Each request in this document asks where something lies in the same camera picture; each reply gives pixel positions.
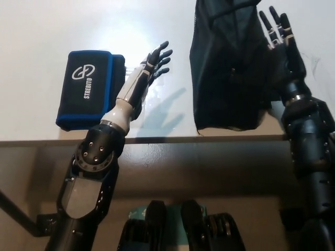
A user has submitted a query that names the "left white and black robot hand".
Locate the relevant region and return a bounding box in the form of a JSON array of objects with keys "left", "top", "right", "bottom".
[{"left": 100, "top": 40, "right": 174, "bottom": 132}]

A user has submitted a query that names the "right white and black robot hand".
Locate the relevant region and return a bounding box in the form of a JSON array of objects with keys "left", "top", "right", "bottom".
[{"left": 258, "top": 5, "right": 314, "bottom": 104}]

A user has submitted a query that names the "black fabric lunch bag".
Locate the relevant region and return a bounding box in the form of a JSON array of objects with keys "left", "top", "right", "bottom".
[{"left": 189, "top": 0, "right": 286, "bottom": 134}]

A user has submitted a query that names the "clear plastic sheet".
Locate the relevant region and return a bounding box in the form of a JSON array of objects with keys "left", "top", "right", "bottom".
[{"left": 125, "top": 64, "right": 170, "bottom": 128}]

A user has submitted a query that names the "black blue tool pouch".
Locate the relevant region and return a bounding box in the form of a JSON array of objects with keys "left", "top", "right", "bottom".
[{"left": 55, "top": 50, "right": 127, "bottom": 131}]

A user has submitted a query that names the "black metal table leg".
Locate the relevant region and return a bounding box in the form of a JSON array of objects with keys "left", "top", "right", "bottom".
[{"left": 0, "top": 189, "right": 57, "bottom": 237}]

